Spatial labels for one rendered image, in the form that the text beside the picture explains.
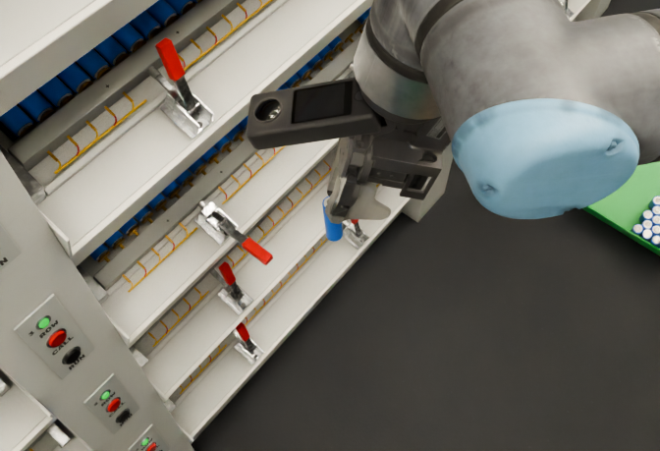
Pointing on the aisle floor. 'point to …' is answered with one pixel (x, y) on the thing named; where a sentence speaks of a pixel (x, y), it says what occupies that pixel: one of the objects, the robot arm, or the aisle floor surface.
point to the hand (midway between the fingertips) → (329, 202)
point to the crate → (631, 202)
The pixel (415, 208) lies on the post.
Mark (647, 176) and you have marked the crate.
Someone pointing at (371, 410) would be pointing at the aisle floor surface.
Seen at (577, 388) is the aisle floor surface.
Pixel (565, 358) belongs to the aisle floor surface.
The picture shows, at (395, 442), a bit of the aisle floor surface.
